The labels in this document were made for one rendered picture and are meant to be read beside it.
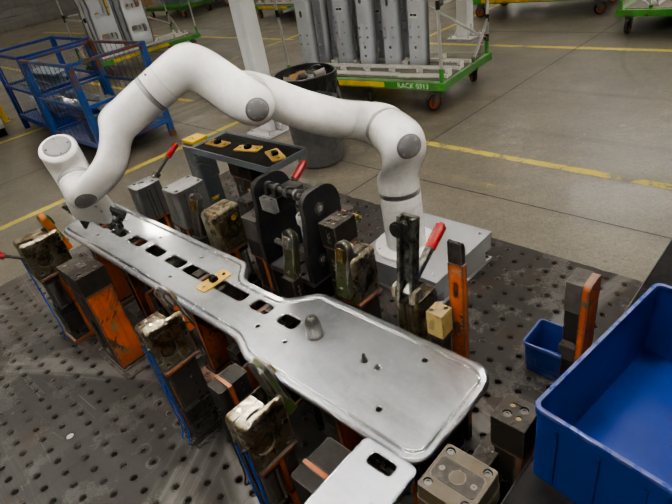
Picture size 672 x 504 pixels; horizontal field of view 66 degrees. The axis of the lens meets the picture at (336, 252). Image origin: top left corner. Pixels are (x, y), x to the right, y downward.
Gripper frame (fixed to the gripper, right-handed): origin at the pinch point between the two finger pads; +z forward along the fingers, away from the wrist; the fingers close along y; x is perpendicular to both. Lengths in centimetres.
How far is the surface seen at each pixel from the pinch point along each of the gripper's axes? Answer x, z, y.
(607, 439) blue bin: -52, -52, 105
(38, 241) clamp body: -5.2, 5.2, -18.1
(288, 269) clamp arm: -14, -16, 54
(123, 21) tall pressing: 664, 462, -357
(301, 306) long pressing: -25, -22, 59
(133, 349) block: -26.8, 20.2, 11.7
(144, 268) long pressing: -12.7, -2.9, 16.3
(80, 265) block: -13.9, -1.8, -0.3
